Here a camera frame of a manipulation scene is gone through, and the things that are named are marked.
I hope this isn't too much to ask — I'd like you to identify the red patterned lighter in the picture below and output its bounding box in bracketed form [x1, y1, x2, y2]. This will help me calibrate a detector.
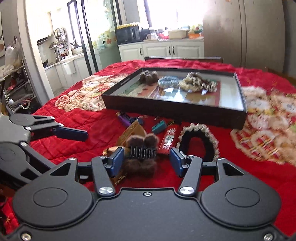
[158, 125, 180, 155]

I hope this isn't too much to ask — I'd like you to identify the black lace-trimmed scrunchie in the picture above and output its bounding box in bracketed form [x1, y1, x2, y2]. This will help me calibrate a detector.
[176, 123, 220, 162]

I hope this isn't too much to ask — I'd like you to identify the brown furry hair claw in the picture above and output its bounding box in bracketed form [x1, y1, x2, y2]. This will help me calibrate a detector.
[122, 133, 159, 177]

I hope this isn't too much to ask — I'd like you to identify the teal binder clip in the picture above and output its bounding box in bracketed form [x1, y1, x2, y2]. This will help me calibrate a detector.
[152, 120, 167, 135]

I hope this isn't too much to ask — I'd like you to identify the tan paper pyramid packet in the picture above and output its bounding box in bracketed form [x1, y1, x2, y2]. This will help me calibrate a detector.
[116, 120, 147, 147]

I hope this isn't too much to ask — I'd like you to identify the purple cylindrical lighter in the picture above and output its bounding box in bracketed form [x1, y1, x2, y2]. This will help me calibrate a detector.
[116, 111, 144, 128]

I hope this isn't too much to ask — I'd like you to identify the metal kitchen rack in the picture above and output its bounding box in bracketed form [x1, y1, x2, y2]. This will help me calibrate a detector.
[1, 59, 40, 114]

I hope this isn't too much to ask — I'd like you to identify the red quilted bear blanket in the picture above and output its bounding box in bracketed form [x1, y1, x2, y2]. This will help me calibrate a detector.
[0, 59, 296, 237]

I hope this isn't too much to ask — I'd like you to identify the black shallow box tray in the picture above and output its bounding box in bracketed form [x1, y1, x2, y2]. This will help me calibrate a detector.
[102, 67, 247, 130]

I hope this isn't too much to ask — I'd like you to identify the brown cream lace scrunchie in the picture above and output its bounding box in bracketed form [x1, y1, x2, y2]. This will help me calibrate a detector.
[179, 72, 218, 92]

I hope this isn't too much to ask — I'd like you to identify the light blue knitted scrunchie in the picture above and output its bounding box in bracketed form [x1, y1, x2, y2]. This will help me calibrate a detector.
[158, 76, 181, 89]

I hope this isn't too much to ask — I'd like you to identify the dark brown furry hair clip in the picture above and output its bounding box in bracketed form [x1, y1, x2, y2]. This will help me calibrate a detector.
[138, 70, 159, 86]

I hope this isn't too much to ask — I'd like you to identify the white kitchen cabinet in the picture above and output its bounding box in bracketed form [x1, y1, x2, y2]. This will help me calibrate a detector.
[118, 38, 205, 62]

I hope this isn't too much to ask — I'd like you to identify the dark wooden chair back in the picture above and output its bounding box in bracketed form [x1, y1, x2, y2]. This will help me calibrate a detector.
[144, 56, 223, 63]

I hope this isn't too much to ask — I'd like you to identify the black microwave oven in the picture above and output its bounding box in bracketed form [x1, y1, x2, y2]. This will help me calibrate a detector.
[115, 25, 141, 45]

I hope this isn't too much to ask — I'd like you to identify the white mug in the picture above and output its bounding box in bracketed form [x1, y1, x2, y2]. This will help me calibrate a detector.
[146, 33, 158, 40]

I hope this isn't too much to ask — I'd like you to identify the cream rectangular basin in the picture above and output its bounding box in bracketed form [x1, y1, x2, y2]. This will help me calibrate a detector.
[168, 30, 187, 40]

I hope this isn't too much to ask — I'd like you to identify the beige double-door refrigerator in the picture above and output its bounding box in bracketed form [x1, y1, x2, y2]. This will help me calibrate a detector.
[203, 0, 285, 72]

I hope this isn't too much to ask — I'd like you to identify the black sliding door frame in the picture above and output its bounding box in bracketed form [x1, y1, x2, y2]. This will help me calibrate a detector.
[67, 0, 99, 75]

